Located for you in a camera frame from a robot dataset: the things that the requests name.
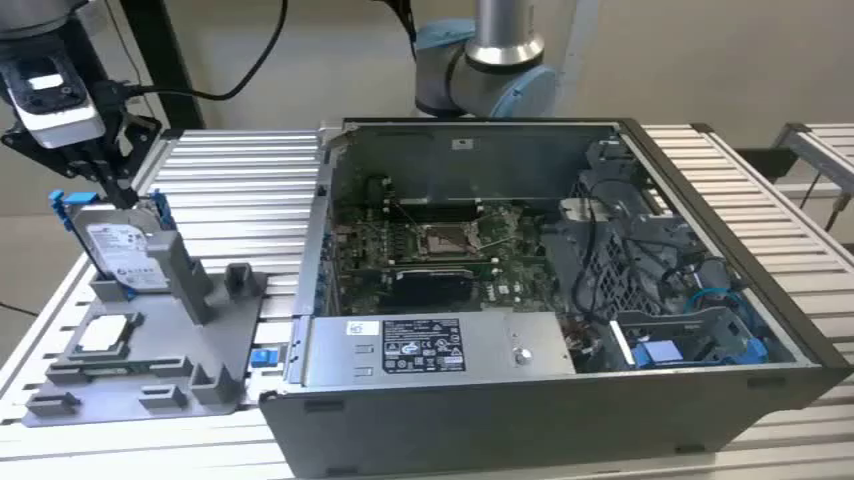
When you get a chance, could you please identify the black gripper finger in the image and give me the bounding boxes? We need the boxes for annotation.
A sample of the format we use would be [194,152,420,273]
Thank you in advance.
[102,112,161,210]
[0,119,107,179]

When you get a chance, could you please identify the hard disk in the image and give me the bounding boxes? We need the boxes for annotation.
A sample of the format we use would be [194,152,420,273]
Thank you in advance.
[46,187,176,295]

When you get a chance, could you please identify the blue disk carrier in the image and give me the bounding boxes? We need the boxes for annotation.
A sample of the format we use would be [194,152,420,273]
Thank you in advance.
[631,341,685,370]

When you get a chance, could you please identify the gray disk bay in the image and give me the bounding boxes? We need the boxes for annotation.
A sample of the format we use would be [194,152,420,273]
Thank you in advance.
[597,305,769,372]

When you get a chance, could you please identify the silver CPU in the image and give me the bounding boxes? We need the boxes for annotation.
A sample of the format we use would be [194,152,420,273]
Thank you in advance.
[73,315,134,352]

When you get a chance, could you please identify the gray parts rack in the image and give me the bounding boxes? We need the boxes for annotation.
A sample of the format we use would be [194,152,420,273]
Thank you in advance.
[18,229,269,429]

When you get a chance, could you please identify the thin locking lever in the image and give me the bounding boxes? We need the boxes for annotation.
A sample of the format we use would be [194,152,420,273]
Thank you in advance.
[396,202,429,235]

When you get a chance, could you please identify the silver power supply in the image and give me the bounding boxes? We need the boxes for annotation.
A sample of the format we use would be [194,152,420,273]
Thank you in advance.
[302,312,578,389]

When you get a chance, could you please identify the black RAM slot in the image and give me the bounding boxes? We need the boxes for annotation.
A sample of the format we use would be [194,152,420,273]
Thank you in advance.
[392,197,484,209]
[385,254,489,266]

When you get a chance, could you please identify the CPU socket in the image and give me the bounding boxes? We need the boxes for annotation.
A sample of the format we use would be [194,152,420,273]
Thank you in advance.
[416,222,482,256]

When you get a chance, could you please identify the black graphics card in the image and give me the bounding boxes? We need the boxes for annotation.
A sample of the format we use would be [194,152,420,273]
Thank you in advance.
[390,268,476,307]

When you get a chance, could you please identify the metal socket cover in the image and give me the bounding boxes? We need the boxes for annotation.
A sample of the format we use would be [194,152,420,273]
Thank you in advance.
[465,207,525,251]

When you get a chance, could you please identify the green motherboard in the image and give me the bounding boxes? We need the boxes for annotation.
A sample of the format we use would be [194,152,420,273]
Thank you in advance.
[329,199,569,317]

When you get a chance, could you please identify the open black PC case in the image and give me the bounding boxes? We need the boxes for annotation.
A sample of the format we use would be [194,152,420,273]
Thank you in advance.
[257,117,854,479]

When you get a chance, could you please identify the gray metal drive cage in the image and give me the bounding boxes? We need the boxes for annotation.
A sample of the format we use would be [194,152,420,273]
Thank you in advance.
[538,167,709,321]

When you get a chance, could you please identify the black box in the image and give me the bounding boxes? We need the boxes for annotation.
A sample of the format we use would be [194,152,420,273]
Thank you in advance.
[735,147,799,184]

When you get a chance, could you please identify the slatted metal side table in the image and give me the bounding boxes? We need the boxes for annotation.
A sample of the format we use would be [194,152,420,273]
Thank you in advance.
[772,122,854,202]

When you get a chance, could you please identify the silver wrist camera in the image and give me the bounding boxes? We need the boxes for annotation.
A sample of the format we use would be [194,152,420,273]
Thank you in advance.
[2,57,109,150]

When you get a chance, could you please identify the black upright post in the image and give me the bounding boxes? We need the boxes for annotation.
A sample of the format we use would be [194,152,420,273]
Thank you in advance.
[115,0,205,132]

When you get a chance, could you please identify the black camera cable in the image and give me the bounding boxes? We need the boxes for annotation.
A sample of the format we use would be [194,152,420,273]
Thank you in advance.
[91,0,289,102]

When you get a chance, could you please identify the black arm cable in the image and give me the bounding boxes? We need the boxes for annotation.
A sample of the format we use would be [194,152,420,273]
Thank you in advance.
[382,0,418,47]

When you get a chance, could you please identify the long black wire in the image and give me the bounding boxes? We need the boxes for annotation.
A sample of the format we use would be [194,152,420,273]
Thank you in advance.
[570,178,668,321]

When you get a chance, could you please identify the red wire bundle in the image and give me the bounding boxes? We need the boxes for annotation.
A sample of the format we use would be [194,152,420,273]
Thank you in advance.
[561,323,596,352]

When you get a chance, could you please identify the black wire bundle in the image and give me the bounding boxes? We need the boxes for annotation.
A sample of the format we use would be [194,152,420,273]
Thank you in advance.
[625,234,727,302]

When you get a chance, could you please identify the light blue wire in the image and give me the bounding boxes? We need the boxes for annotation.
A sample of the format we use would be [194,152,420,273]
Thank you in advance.
[684,286,760,332]

